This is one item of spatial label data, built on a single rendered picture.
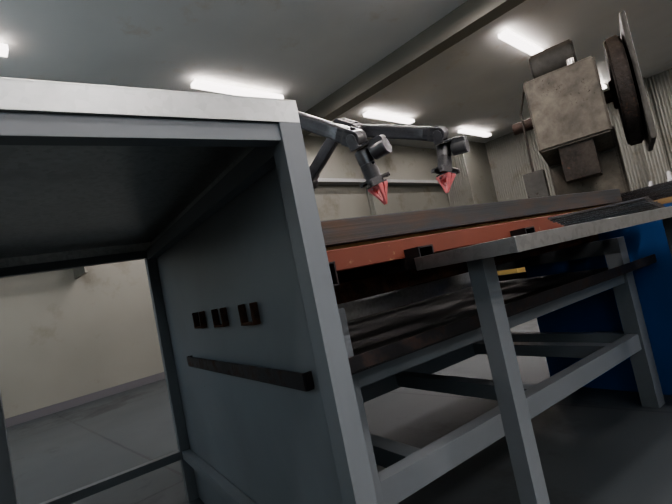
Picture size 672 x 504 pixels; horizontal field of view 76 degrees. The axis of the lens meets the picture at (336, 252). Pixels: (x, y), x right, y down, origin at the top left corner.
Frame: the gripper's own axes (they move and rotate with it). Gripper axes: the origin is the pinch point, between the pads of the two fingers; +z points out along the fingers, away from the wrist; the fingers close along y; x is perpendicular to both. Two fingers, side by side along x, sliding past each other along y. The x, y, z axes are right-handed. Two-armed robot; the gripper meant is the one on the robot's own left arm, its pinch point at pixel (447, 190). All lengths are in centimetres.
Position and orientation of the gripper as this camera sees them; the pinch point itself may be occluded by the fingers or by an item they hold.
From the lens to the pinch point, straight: 180.3
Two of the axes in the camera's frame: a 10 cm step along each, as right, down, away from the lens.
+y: 8.5, 0.9, 5.1
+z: 0.2, 9.8, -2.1
